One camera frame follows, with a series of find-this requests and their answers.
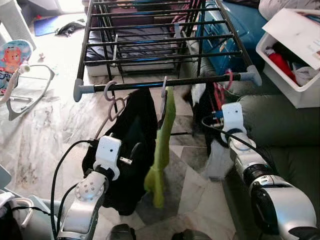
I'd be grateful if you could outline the colourful baby bouncer seat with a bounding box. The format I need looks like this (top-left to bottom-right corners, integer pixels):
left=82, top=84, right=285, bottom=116
left=0, top=39, right=56, bottom=121

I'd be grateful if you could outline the grey robot right leg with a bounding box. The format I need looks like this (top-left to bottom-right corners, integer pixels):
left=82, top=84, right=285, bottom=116
left=172, top=228, right=211, bottom=240

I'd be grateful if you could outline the grey laundry basket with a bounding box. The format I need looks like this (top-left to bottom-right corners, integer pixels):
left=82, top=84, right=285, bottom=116
left=0, top=191, right=37, bottom=240

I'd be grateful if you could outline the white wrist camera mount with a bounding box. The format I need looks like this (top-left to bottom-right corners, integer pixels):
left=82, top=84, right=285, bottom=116
left=221, top=102, right=245, bottom=134
left=94, top=135, right=124, bottom=181

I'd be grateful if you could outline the small black cloth item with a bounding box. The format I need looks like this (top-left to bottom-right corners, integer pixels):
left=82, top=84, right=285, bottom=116
left=54, top=20, right=86, bottom=37

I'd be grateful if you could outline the blue floor mat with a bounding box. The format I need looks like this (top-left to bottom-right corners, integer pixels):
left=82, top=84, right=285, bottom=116
left=33, top=15, right=61, bottom=37

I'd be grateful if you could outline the greyish mauve clothes hanger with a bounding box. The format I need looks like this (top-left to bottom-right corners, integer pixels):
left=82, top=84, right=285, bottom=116
left=95, top=80, right=129, bottom=139
left=160, top=75, right=169, bottom=99

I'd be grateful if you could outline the black metal drying rack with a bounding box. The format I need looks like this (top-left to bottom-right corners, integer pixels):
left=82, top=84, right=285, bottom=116
left=73, top=0, right=263, bottom=103

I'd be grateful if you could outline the beige crumpled cloth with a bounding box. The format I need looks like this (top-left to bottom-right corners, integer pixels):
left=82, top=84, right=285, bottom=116
left=259, top=0, right=320, bottom=21

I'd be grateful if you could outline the grey robot left leg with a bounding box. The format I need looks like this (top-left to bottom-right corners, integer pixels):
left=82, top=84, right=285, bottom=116
left=107, top=223, right=136, bottom=240

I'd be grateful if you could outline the red cloth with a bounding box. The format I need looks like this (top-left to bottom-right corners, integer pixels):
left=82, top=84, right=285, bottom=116
left=267, top=50, right=299, bottom=84

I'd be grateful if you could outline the dark green leather sofa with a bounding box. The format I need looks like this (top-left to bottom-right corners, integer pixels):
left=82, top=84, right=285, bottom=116
left=197, top=55, right=320, bottom=240

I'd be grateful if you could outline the blue suitcase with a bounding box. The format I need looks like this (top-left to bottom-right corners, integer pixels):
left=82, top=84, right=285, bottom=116
left=197, top=0, right=271, bottom=74

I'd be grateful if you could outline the black shirt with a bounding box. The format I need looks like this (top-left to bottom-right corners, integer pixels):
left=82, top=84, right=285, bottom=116
left=82, top=89, right=159, bottom=216

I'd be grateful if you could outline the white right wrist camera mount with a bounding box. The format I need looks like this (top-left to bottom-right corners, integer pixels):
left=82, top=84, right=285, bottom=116
left=221, top=102, right=245, bottom=134

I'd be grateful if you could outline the grey robot leg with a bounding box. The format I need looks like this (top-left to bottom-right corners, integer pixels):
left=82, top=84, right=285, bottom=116
left=107, top=223, right=136, bottom=240
left=172, top=228, right=211, bottom=240

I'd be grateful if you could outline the lime green shirt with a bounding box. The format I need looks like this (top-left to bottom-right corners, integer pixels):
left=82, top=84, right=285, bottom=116
left=144, top=87, right=177, bottom=209

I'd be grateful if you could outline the dark blue folded mattress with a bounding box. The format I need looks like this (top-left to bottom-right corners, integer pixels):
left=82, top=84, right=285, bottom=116
left=85, top=4, right=202, bottom=77

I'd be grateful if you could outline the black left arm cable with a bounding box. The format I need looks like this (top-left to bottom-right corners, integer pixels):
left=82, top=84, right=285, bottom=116
left=49, top=139, right=98, bottom=239

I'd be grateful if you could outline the white ribbed cabinet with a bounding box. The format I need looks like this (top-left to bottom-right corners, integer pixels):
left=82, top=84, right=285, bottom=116
left=0, top=0, right=36, bottom=49

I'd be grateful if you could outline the white plastic storage box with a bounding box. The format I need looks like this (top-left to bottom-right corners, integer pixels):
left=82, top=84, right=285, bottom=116
left=256, top=7, right=320, bottom=109

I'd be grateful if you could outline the pink wire clothes hanger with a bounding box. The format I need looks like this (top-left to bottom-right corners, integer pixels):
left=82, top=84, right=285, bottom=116
left=212, top=68, right=235, bottom=109

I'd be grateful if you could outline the white paper sheet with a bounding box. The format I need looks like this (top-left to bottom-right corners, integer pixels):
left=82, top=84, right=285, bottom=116
left=262, top=7, right=320, bottom=71

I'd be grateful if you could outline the dark brown clothes heap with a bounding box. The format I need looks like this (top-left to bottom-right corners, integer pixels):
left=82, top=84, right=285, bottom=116
left=0, top=212, right=24, bottom=240

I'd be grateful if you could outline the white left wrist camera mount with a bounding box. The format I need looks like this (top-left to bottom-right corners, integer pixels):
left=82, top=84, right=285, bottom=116
left=94, top=135, right=124, bottom=181

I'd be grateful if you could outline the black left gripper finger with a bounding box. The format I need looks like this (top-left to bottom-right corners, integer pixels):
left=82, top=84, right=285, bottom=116
left=129, top=141, right=145, bottom=164

